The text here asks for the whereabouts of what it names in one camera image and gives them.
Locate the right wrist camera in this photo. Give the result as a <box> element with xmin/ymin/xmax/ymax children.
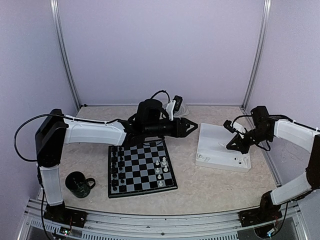
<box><xmin>223</xmin><ymin>120</ymin><xmax>247</xmax><ymax>136</ymax></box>

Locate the grey swirl ceramic plate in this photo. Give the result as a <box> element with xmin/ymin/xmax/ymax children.
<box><xmin>174</xmin><ymin>103</ymin><xmax>189</xmax><ymax>118</ymax></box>

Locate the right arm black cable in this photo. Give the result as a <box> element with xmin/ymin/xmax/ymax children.
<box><xmin>231</xmin><ymin>114</ymin><xmax>253</xmax><ymax>126</ymax></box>

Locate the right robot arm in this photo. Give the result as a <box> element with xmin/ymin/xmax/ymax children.
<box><xmin>223</xmin><ymin>105</ymin><xmax>320</xmax><ymax>222</ymax></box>

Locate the aluminium front rail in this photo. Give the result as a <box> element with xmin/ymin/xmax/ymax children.
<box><xmin>15</xmin><ymin>199</ymin><xmax>310</xmax><ymax>240</ymax></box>

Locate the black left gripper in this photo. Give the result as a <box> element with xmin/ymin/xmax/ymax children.
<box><xmin>144</xmin><ymin>117</ymin><xmax>198</xmax><ymax>138</ymax></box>

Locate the black and grey chessboard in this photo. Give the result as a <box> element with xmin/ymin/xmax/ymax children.
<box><xmin>107</xmin><ymin>139</ymin><xmax>178</xmax><ymax>199</ymax></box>

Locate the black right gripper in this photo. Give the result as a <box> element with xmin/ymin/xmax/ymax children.
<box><xmin>227</xmin><ymin>127</ymin><xmax>272</xmax><ymax>154</ymax></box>

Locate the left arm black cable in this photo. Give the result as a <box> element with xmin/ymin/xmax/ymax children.
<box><xmin>13</xmin><ymin>89</ymin><xmax>171</xmax><ymax>162</ymax></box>

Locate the aluminium frame post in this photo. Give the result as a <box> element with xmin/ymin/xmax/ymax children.
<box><xmin>241</xmin><ymin>0</ymin><xmax>272</xmax><ymax>110</ymax></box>
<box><xmin>50</xmin><ymin>0</ymin><xmax>82</xmax><ymax>111</ymax></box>

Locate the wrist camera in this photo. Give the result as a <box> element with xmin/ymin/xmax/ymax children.
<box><xmin>165</xmin><ymin>95</ymin><xmax>183</xmax><ymax>121</ymax></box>
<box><xmin>223</xmin><ymin>120</ymin><xmax>247</xmax><ymax>136</ymax></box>

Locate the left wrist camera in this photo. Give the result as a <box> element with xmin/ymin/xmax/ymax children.
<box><xmin>165</xmin><ymin>95</ymin><xmax>183</xmax><ymax>121</ymax></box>

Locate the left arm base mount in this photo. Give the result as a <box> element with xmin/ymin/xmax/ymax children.
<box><xmin>43</xmin><ymin>203</ymin><xmax>88</xmax><ymax>228</ymax></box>

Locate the left aluminium frame post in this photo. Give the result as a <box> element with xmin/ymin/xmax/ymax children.
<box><xmin>50</xmin><ymin>0</ymin><xmax>82</xmax><ymax>111</ymax></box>

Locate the right aluminium frame post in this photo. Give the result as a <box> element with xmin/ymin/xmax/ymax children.
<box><xmin>241</xmin><ymin>0</ymin><xmax>272</xmax><ymax>110</ymax></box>

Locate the black mug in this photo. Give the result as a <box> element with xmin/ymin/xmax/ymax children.
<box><xmin>65</xmin><ymin>171</ymin><xmax>96</xmax><ymax>199</ymax></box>

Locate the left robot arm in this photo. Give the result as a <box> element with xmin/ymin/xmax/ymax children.
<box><xmin>35</xmin><ymin>96</ymin><xmax>198</xmax><ymax>223</ymax></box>

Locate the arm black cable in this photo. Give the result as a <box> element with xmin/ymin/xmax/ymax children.
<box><xmin>13</xmin><ymin>89</ymin><xmax>171</xmax><ymax>162</ymax></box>
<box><xmin>231</xmin><ymin>114</ymin><xmax>253</xmax><ymax>126</ymax></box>

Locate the white plastic tray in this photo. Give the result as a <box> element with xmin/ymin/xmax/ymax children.
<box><xmin>195</xmin><ymin>123</ymin><xmax>251</xmax><ymax>173</ymax></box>

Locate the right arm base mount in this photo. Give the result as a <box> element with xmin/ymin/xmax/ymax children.
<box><xmin>238</xmin><ymin>207</ymin><xmax>283</xmax><ymax>228</ymax></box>

